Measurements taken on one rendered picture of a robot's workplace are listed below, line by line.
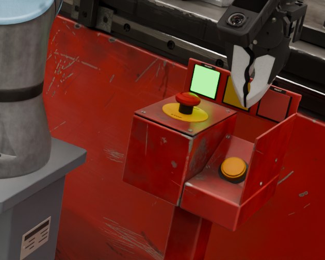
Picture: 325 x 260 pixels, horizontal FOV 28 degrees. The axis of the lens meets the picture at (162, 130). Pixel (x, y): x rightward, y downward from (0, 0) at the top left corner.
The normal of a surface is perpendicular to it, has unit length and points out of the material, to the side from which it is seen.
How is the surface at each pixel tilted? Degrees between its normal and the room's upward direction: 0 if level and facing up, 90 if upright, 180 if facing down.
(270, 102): 90
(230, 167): 35
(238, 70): 95
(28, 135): 72
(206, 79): 90
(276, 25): 95
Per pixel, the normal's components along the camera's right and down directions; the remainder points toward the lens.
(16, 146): 0.62, 0.11
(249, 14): -0.18, -0.58
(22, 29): 0.63, 0.40
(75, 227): -0.65, 0.40
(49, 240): 0.89, 0.31
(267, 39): -0.52, 0.32
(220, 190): 0.18, -0.91
